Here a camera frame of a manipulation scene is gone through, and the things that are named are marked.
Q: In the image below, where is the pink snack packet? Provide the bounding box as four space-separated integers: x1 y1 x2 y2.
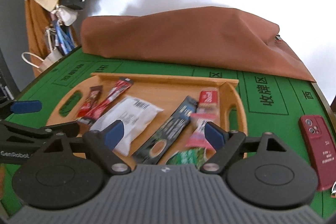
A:
185 113 219 150

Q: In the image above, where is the green candy packet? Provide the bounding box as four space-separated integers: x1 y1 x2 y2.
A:
166 147 207 169

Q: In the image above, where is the red chocolate bar packet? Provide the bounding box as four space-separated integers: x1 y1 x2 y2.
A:
77 85 103 119

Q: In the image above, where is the white snack packet with barcode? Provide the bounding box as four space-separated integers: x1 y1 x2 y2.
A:
90 96 163 156

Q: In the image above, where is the red Biscoff biscuit packet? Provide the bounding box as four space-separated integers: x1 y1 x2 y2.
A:
197 88 219 115

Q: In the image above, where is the black coffee stick sachet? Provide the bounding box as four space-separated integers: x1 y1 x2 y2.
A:
132 96 198 164

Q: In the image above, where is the red long stick sachet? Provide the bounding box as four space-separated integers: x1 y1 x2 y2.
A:
77 77 134 126

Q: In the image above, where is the paper shopping bag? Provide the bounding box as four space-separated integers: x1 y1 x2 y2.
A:
21 49 63 73

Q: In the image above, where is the wooden serving tray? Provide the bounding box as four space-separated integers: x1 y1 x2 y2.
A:
45 72 248 171

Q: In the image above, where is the orange coat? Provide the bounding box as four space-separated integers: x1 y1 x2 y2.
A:
24 0 54 77

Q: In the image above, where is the red phone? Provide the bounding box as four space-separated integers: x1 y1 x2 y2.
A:
298 115 335 192

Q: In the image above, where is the white small handbag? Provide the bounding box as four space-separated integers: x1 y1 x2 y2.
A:
51 6 78 26

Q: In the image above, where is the brown cloth cover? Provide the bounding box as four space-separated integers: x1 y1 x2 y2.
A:
80 6 313 81

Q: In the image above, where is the blue lanyard bundle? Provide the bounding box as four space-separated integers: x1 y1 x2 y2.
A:
44 19 76 55

